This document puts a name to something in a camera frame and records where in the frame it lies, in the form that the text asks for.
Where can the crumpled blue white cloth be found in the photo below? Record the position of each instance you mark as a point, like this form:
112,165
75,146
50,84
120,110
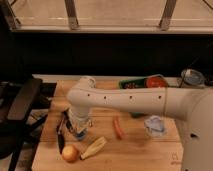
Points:
155,126

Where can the orange apple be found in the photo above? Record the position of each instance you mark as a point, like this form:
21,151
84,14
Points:
70,153

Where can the black office chair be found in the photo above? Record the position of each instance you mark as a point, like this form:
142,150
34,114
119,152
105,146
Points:
16,103

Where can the dark red grapes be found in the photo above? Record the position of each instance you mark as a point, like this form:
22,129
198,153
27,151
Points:
130,85

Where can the red bowl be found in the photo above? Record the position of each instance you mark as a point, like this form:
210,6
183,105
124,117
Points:
155,82

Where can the green plastic tray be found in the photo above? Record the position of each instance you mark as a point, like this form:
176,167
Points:
140,82

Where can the blue plastic cup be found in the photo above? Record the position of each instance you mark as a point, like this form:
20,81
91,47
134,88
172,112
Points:
80,136

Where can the black handled kitchen tool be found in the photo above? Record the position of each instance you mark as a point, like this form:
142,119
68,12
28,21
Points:
63,122

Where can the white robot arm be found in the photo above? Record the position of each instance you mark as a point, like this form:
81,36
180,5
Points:
194,106

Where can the yellow corn cob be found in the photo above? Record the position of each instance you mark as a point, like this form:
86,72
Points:
94,148

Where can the orange carrot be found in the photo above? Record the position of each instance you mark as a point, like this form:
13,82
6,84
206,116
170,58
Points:
117,128

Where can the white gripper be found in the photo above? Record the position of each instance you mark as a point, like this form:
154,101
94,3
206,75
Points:
79,119

